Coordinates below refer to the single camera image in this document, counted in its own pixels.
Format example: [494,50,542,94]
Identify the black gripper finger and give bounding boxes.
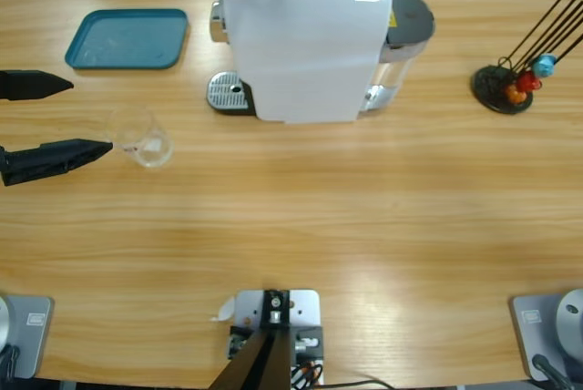
[0,69,75,102]
[0,138,114,187]

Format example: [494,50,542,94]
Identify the clear drinking glass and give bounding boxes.
[103,107,176,171]

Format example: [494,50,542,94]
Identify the white capsule coffee machine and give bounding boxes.
[213,0,394,127]

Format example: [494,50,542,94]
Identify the orange coffee capsule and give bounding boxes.
[504,84,532,106]

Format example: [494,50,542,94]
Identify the red coffee capsule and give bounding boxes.
[517,70,543,93]

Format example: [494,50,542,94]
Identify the blue coffee capsule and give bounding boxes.
[531,55,556,77]

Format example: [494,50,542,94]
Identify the teal plastic tray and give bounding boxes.
[64,8,189,71]

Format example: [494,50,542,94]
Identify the clear water tank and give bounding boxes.
[363,0,436,113]

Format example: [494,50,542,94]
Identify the white paper tag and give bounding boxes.
[210,296,237,323]

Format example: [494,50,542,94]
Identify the black capsule holder with rods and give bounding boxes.
[471,0,583,116]

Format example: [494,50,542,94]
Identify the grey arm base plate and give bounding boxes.
[508,288,583,383]
[0,293,55,381]

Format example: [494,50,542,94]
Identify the black base cable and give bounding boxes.
[531,353,573,390]
[0,344,22,382]

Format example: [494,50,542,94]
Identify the black cable by white block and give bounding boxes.
[325,378,393,390]

